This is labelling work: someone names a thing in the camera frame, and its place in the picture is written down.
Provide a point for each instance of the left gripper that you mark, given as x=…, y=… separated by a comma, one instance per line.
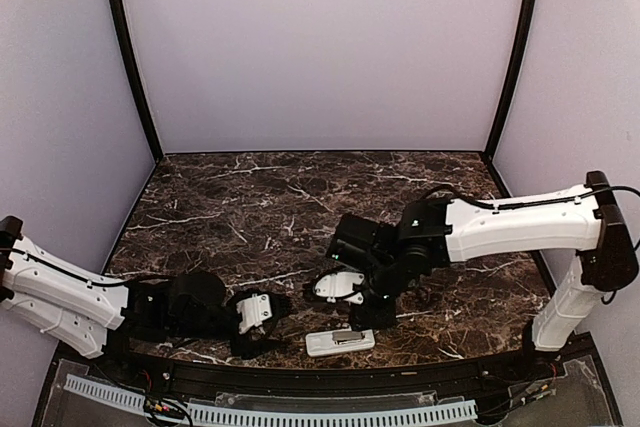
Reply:
x=249, y=350

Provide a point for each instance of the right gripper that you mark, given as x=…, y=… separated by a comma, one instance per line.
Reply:
x=378, y=318

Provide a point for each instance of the white remote control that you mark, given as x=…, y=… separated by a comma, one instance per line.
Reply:
x=328, y=343

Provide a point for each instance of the grey battery cover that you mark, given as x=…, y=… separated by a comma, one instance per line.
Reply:
x=347, y=337

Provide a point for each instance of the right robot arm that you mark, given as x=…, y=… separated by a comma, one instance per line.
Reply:
x=377, y=261

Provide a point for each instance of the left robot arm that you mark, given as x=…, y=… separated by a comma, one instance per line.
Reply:
x=90, y=312

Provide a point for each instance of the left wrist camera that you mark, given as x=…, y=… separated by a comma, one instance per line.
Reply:
x=254, y=311

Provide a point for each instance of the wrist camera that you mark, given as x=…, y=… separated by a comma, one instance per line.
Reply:
x=254, y=311
x=335, y=287

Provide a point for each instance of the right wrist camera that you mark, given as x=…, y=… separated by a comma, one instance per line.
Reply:
x=335, y=287

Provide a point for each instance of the black front rail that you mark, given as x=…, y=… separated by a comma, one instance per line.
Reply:
x=483, y=376

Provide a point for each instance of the white slotted cable duct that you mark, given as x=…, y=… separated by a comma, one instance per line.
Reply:
x=247, y=410

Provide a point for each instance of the right black frame post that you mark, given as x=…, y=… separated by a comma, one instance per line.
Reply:
x=513, y=70

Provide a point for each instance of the black frame post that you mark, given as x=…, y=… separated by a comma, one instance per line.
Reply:
x=134, y=78
x=513, y=70

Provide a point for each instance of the left black frame post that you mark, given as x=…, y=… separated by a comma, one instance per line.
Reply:
x=134, y=78

